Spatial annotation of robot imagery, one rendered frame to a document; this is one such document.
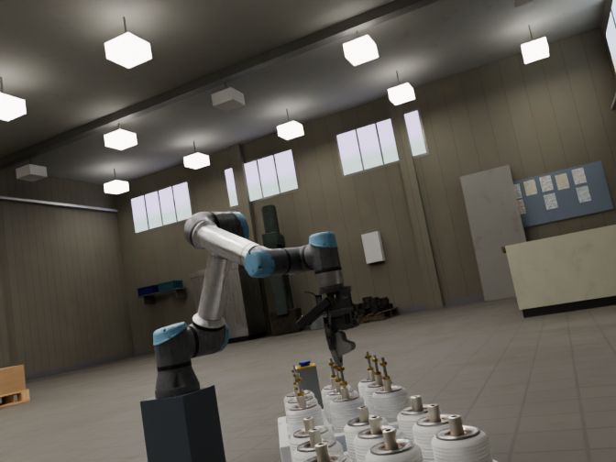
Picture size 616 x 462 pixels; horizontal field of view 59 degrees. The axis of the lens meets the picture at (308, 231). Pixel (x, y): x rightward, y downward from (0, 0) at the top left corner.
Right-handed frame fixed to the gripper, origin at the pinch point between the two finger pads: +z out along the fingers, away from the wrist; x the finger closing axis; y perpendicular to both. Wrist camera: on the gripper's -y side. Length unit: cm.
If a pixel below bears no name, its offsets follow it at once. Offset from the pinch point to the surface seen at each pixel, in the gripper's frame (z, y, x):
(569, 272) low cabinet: -4, 121, 468
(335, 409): 11.5, -1.6, -4.2
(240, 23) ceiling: -451, -228, 578
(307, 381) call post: 8.5, -20.8, 31.5
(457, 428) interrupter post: 9, 33, -47
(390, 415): 15.5, 11.9, -0.3
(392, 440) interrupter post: 8, 22, -51
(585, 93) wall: -331, 295, 1018
